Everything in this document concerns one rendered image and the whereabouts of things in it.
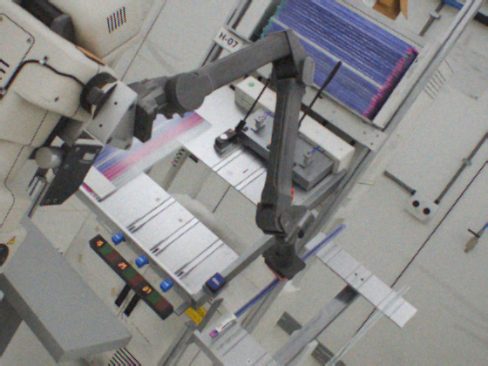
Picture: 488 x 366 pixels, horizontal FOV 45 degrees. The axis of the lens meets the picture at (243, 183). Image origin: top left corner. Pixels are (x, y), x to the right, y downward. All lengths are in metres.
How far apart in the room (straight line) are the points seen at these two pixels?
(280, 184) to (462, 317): 2.20
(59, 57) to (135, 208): 0.86
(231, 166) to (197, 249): 0.35
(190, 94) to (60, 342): 0.66
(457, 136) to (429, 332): 1.10
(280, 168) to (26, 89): 0.61
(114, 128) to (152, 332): 1.20
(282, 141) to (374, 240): 2.14
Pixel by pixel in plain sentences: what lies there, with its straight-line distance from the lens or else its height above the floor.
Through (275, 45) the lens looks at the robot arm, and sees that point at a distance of 1.42.
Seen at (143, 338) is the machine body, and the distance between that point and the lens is 2.21.
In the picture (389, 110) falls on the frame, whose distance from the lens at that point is 1.95.
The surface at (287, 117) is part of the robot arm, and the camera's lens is 1.43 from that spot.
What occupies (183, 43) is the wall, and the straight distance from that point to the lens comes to 4.20.
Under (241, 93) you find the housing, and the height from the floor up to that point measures 1.22.
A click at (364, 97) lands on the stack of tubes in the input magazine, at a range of 1.98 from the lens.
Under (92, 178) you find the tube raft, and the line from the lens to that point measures 1.95.
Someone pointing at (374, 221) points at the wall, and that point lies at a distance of 3.50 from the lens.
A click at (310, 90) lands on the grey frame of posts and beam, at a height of 1.36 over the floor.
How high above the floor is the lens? 1.44
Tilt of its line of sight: 13 degrees down
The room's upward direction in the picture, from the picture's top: 33 degrees clockwise
